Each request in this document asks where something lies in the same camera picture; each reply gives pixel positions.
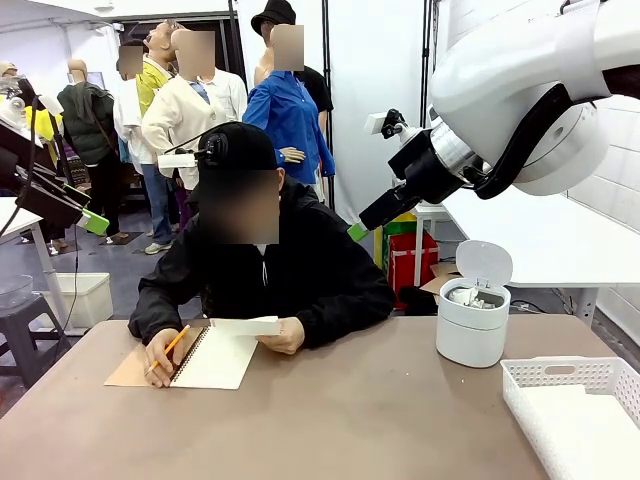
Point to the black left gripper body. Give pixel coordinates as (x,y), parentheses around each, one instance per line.
(20,150)

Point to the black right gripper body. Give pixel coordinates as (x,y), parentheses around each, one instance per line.
(427,170)

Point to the white paper sheet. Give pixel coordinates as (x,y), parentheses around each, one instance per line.
(250,326)

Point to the yellow pencil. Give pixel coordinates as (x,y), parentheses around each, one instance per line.
(170,347)

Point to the brown spiral notebook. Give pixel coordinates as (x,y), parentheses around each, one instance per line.
(220,365)

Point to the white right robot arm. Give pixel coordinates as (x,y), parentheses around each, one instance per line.
(500,75)

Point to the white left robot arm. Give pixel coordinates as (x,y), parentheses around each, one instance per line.
(10,117)

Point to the person's right forearm black sleeve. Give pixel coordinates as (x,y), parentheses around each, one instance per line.
(155,310)

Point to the person's left forearm black sleeve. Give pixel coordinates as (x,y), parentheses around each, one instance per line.
(355,315)

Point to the crumpled white paper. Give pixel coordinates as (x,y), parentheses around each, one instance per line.
(484,302)
(462,295)

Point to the person's left hand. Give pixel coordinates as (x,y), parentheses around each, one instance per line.
(285,342)

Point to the person's right hand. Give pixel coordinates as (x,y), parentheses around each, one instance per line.
(167,367)

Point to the yellow green shopping bag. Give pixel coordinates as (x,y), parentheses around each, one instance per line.
(382,245)

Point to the white table with leg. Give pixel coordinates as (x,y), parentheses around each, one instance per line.
(15,215)

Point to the small white side table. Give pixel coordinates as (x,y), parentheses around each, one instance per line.
(419,245)

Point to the red shopping bag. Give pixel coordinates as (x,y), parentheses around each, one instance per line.
(405,265)

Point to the mannequin in dark green jacket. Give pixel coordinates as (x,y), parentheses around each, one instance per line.
(85,125)

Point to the person in black jacket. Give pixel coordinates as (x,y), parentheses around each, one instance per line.
(310,260)

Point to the clear plastic bowl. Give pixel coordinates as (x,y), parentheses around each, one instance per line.
(15,287)

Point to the brown cardboard piece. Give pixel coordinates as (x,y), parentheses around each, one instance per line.
(440,280)

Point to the black bag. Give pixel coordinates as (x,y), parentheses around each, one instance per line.
(417,300)

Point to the person in white shirt jeans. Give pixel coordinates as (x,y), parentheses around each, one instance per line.
(155,200)

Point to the white storage box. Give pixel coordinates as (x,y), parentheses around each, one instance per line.
(92,297)

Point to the white backdrop cloth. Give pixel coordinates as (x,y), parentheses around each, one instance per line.
(370,75)

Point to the grey plastic stool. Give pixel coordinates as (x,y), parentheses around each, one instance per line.
(20,320)

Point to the large white table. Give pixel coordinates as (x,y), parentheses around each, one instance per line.
(540,240)

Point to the mannequin in blue shirt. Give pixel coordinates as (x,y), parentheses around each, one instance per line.
(290,110)

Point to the mannequin in cream jacket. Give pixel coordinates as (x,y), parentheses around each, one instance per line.
(175,110)

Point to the mannequin in black t-shirt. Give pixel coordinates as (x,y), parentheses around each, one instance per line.
(317,85)

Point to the mannequin in yellow jacket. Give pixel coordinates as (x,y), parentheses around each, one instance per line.
(150,75)

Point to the black cap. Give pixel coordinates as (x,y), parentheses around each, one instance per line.
(245,145)

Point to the white lidded trash bin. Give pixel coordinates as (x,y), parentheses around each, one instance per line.
(472,335)

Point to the black stand pole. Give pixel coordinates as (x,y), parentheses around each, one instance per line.
(327,40)

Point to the white perforated plastic basket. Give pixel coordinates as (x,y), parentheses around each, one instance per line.
(515,385)

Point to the black bucket hat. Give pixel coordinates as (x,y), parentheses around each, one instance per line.
(272,15)

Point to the stacked white paper sheets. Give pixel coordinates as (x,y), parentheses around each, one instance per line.
(585,435)

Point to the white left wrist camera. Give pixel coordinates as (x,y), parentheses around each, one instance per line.
(50,102)

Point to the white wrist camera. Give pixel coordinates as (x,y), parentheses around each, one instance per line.
(375,123)
(50,102)

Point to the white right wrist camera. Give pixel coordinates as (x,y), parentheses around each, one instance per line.
(375,123)

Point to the white head-mounted camera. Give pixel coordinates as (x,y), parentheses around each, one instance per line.
(175,160)

